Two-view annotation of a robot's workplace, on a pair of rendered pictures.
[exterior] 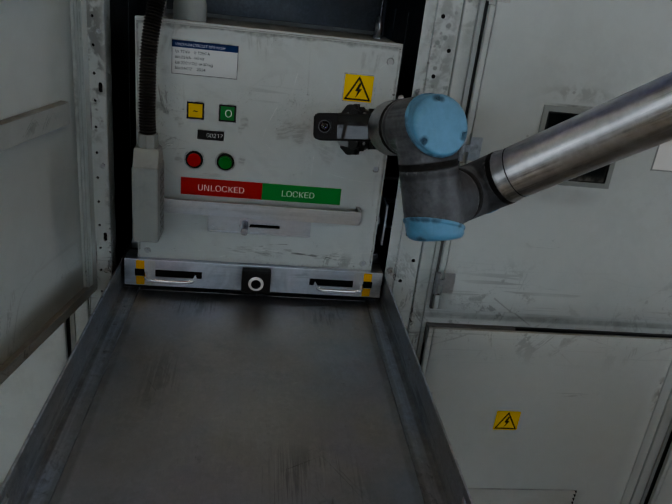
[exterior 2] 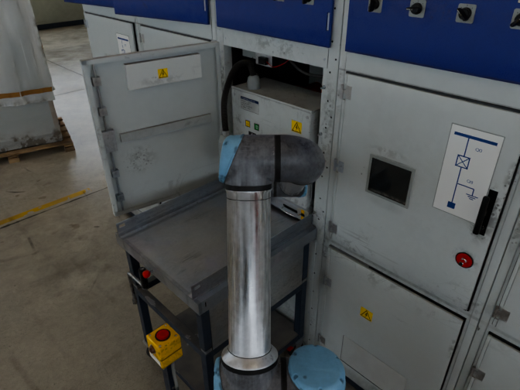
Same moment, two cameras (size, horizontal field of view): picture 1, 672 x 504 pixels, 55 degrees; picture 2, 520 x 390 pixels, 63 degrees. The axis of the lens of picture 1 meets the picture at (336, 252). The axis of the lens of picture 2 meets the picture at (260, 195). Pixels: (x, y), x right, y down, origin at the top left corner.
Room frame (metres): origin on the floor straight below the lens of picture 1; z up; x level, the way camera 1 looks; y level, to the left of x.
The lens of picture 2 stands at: (0.13, -1.28, 1.99)
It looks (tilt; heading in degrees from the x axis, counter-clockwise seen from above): 31 degrees down; 54
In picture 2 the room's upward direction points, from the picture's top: straight up
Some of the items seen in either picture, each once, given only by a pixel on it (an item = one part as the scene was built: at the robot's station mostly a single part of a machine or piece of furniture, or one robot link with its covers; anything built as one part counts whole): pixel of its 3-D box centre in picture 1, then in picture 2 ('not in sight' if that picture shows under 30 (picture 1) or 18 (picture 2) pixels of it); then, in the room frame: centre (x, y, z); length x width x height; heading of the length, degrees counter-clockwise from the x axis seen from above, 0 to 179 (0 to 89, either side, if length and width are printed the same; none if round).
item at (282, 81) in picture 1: (263, 161); (267, 148); (1.23, 0.16, 1.15); 0.48 x 0.01 x 0.48; 98
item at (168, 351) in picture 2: not in sight; (164, 345); (0.43, -0.33, 0.85); 0.08 x 0.08 x 0.10; 8
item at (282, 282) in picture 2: not in sight; (220, 293); (0.90, 0.12, 0.46); 0.64 x 0.58 x 0.66; 8
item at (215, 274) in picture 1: (256, 273); (269, 194); (1.24, 0.16, 0.89); 0.54 x 0.05 x 0.06; 98
